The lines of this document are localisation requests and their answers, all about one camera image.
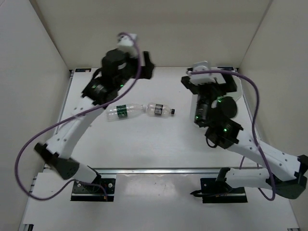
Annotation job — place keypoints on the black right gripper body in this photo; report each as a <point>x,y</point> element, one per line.
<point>211,89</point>

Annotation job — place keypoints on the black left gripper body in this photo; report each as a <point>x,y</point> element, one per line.
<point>130,72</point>

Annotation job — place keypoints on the clear bottle green label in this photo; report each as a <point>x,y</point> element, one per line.
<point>125,111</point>

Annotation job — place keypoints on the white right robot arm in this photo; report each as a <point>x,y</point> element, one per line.
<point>276,170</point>

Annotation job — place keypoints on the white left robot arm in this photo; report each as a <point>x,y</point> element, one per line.
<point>56,151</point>

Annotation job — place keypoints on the white plastic bin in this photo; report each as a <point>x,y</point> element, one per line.
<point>204,66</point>

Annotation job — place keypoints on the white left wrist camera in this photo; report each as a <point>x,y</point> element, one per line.
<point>126,44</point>

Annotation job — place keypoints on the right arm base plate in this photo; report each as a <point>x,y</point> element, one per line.
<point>214,192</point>

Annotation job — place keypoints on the aluminium table rail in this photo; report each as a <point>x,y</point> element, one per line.
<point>154,171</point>

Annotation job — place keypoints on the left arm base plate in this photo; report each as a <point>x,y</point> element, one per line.
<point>86,193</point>

